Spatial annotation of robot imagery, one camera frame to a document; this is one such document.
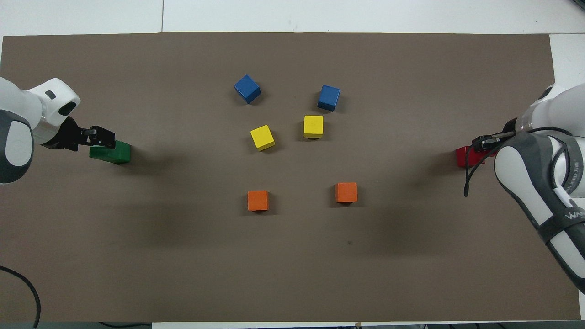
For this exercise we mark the yellow wooden cube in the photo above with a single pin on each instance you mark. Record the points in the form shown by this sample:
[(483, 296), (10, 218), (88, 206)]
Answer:
[(262, 137), (313, 125)]

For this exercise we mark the red wooden cube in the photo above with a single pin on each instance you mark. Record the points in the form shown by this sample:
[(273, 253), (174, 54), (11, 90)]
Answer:
[(485, 158), (460, 157)]

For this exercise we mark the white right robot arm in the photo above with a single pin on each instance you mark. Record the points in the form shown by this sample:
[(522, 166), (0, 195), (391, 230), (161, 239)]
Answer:
[(548, 183)]

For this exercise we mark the green wooden cube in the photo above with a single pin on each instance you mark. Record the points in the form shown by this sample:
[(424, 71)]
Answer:
[(103, 154), (124, 153)]

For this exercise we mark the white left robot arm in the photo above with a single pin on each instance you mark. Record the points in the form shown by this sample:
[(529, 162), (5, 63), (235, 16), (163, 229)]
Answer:
[(18, 119)]

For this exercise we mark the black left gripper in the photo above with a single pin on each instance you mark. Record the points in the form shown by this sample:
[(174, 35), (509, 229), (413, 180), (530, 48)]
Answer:
[(66, 137)]

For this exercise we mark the blue wooden cube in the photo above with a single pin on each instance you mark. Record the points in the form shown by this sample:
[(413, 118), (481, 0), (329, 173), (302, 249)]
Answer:
[(329, 97), (247, 88)]

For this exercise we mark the orange wooden cube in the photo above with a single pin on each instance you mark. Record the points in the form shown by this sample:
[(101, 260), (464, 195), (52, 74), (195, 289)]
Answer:
[(258, 200), (346, 192)]

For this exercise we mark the brown paper mat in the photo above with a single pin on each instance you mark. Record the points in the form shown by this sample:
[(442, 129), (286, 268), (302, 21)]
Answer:
[(292, 274)]

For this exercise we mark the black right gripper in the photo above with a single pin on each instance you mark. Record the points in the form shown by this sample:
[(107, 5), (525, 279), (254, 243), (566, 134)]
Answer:
[(512, 127)]

